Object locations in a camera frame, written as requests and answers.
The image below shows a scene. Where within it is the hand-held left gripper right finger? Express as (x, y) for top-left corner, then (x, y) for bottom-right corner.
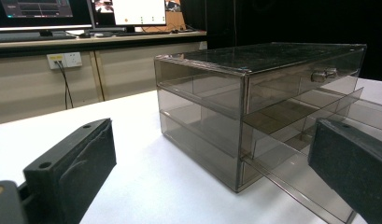
(307, 118), (382, 224)

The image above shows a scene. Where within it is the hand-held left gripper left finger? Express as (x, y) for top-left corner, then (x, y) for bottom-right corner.
(22, 118), (118, 224)

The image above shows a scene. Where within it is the smoky clear acrylic drawer cabinet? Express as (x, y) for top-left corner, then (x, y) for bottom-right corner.
(153, 42), (368, 193)

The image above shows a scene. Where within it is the smoky acrylic drawer with dividers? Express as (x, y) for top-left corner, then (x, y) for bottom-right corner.
(243, 87), (382, 157)

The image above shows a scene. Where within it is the smoky acrylic drawer with knob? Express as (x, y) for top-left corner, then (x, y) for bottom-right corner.
(245, 49), (366, 116)

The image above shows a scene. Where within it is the beige long desk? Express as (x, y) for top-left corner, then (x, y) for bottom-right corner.
(0, 30), (208, 126)

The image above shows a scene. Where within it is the black curtain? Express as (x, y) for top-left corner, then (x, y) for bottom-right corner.
(178, 0), (382, 82)

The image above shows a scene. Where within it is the slim black keyboard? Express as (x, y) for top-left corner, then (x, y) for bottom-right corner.
(115, 30), (172, 37)

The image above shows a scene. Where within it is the dark screen computer monitor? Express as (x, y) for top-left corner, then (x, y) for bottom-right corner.
(0, 0), (95, 37)

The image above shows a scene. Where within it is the white screen computer monitor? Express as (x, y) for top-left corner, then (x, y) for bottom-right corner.
(91, 0), (168, 34)

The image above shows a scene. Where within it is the brown cardboard box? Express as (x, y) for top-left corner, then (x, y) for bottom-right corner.
(164, 0), (187, 33)

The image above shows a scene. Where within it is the black power cable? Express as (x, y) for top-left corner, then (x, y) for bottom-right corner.
(54, 61), (75, 110)

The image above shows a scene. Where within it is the white wall socket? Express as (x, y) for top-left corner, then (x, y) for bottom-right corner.
(46, 51), (83, 70)

